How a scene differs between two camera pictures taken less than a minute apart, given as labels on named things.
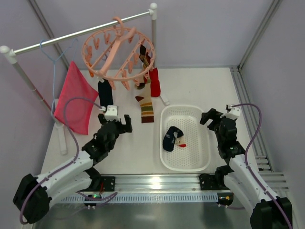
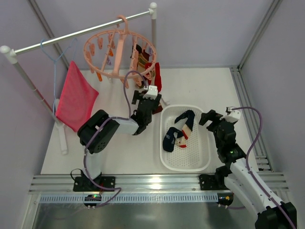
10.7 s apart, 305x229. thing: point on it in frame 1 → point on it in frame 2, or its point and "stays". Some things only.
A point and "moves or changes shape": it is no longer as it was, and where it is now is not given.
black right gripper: (217, 119) stays
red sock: (155, 84) moves or changes shape
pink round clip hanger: (118, 54) stays
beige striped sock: (146, 101) moves or changes shape
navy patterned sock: (173, 135) stays
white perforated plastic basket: (196, 156) stays
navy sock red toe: (105, 93) → (187, 128)
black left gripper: (117, 124) → (146, 100)
